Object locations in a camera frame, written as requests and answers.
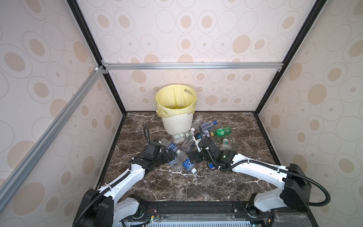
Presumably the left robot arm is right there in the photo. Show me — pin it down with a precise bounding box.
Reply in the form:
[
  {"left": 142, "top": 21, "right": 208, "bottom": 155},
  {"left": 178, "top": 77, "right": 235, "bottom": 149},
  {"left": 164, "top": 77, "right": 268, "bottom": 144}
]
[{"left": 72, "top": 126, "right": 175, "bottom": 227}]

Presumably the soda water bottle blue cap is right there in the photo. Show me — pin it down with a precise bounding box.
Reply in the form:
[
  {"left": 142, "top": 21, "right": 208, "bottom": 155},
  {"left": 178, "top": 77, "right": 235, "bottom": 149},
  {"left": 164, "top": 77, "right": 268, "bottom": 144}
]
[{"left": 200, "top": 121, "right": 217, "bottom": 132}]

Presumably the aluminium rail left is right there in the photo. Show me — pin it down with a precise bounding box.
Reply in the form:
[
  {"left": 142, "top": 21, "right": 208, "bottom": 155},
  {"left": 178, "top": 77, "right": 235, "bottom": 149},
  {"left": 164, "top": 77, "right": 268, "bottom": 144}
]
[{"left": 1, "top": 65, "right": 105, "bottom": 212}]

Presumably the clear bottle green ring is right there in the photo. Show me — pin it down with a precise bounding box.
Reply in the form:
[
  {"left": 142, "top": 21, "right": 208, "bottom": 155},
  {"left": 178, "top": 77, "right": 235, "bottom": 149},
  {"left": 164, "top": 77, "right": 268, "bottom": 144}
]
[{"left": 171, "top": 127, "right": 196, "bottom": 144}]

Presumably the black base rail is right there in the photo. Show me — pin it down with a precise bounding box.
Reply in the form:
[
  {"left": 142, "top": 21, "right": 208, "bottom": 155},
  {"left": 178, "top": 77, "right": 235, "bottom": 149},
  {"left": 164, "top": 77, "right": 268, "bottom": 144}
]
[{"left": 114, "top": 201, "right": 318, "bottom": 227}]

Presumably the green bottle yellow cap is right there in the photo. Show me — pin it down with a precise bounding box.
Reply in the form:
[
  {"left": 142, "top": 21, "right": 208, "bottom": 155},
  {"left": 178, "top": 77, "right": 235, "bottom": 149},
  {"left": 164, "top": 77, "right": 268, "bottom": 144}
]
[{"left": 210, "top": 127, "right": 232, "bottom": 137}]

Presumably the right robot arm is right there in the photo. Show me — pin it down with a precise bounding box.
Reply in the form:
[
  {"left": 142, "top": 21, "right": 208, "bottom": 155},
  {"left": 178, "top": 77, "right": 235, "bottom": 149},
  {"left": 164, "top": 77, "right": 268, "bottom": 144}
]
[{"left": 189, "top": 137, "right": 331, "bottom": 218}]

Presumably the black frame post right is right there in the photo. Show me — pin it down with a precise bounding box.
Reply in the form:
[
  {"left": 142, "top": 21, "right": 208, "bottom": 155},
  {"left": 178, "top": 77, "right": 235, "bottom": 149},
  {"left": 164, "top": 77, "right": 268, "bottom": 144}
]
[{"left": 254, "top": 0, "right": 327, "bottom": 116}]

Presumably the black frame post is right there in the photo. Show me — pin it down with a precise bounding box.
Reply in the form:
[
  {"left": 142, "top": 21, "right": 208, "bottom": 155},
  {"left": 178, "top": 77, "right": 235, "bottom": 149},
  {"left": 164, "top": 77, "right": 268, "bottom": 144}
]
[
  {"left": 254, "top": 0, "right": 327, "bottom": 116},
  {"left": 67, "top": 0, "right": 127, "bottom": 115}
]

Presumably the clear bottle blue cap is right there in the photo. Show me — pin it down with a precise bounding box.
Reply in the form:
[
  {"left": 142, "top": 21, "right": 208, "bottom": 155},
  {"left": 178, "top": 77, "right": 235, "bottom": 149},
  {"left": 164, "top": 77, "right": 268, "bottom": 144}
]
[{"left": 180, "top": 136, "right": 195, "bottom": 153}]

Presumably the black frame post left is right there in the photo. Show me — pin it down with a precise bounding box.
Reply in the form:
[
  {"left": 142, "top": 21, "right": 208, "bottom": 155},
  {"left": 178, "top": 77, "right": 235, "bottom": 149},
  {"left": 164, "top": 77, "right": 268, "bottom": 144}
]
[{"left": 67, "top": 0, "right": 127, "bottom": 115}]

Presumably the horizontal aluminium rail back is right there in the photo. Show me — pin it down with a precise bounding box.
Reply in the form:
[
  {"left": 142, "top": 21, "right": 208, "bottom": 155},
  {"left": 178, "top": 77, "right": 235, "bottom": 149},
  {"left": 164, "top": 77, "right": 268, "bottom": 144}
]
[{"left": 97, "top": 61, "right": 284, "bottom": 72}]

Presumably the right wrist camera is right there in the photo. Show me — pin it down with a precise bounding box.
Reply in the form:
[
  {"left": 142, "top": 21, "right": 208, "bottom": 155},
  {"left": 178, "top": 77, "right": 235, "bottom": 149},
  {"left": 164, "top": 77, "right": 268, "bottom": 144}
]
[{"left": 193, "top": 134, "right": 201, "bottom": 148}]

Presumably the white plastic waste bin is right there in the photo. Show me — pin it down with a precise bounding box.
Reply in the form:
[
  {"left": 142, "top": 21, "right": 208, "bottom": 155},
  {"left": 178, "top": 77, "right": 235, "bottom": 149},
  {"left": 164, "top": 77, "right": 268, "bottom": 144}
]
[{"left": 162, "top": 113, "right": 193, "bottom": 135}]

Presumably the clear crushed bottle white cap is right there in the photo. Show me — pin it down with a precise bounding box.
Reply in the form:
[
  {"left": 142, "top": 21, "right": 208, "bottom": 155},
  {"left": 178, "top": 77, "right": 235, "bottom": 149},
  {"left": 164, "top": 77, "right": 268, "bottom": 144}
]
[{"left": 192, "top": 114, "right": 204, "bottom": 129}]

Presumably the pocari bottle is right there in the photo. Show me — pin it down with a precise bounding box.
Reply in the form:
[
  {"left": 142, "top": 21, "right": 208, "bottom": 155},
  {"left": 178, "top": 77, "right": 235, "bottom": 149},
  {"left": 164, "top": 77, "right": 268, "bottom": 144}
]
[
  {"left": 168, "top": 158, "right": 182, "bottom": 172},
  {"left": 176, "top": 150, "right": 197, "bottom": 174}
]

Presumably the yellow bin liner bag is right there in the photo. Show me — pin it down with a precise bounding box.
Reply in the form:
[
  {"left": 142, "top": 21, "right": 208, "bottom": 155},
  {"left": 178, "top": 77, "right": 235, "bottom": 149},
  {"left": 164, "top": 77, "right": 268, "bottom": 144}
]
[{"left": 155, "top": 84, "right": 197, "bottom": 118}]

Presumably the clear bottle blue label upper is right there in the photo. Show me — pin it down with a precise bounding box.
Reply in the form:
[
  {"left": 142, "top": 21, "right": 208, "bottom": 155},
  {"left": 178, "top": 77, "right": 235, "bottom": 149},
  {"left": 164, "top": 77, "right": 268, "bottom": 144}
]
[{"left": 161, "top": 138, "right": 179, "bottom": 153}]

